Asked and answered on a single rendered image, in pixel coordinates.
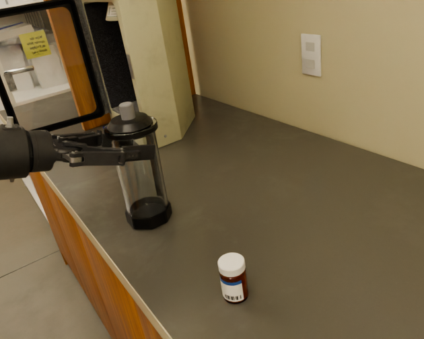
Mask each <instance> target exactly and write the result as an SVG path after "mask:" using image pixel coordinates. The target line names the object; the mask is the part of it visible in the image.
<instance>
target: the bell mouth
mask: <svg viewBox="0 0 424 339"><path fill-rule="evenodd" d="M106 21H118V18H117V14H116V9H115V6H114V4H113V3H112V2H108V9H107V13H106Z"/></svg>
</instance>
